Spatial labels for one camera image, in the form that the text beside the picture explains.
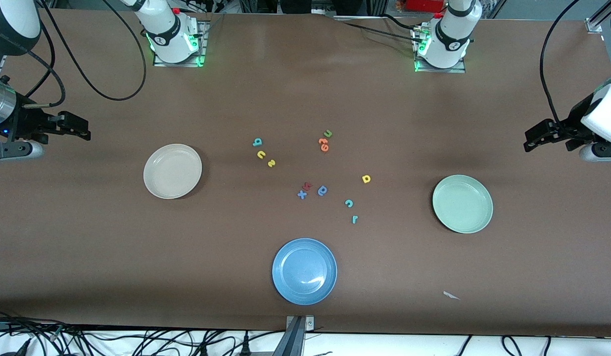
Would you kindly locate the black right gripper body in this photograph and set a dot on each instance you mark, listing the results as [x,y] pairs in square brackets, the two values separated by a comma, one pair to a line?
[24,122]

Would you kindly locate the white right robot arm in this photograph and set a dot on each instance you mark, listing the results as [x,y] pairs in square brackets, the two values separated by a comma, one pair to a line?
[169,37]

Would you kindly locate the brown table cover sheet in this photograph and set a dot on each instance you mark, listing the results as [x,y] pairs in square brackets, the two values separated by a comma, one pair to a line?
[87,247]

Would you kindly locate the blue plate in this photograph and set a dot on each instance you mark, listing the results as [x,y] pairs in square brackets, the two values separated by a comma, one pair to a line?
[304,271]

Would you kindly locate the blue foam letter a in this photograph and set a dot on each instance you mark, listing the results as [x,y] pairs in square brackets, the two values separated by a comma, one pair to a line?
[320,194]

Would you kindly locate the aluminium profile corner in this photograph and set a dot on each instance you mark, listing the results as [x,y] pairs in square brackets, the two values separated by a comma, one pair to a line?
[596,23]

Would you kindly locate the beige brown plate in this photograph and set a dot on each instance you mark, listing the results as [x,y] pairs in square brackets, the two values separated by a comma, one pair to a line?
[172,171]

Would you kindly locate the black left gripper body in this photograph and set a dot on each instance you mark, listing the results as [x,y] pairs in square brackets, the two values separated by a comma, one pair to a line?
[568,127]

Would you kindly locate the teal foam letter b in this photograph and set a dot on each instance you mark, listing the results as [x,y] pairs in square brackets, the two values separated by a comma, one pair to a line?
[258,141]

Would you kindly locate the white paper scrap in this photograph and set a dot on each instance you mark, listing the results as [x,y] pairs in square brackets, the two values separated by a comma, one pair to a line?
[449,295]

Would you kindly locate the red box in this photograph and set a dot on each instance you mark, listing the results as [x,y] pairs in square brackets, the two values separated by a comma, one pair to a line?
[424,5]

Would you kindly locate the black power plug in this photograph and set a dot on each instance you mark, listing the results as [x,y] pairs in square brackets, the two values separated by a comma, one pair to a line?
[204,350]
[245,348]
[21,348]

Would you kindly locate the light green plate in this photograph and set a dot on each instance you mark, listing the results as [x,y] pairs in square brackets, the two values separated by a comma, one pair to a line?
[462,203]

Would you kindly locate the yellow foam letter u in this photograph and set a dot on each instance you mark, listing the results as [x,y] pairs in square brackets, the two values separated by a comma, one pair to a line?
[259,153]

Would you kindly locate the dark metal beam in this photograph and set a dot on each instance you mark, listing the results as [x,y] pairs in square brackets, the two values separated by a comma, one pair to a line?
[291,341]

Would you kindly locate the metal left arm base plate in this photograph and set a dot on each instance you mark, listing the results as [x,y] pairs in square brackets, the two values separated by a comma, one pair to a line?
[434,70]

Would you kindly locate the silver mounting bracket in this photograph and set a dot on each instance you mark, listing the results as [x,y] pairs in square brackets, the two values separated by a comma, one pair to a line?
[310,324]

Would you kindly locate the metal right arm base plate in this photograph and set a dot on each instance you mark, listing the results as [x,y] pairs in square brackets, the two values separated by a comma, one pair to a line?
[162,63]

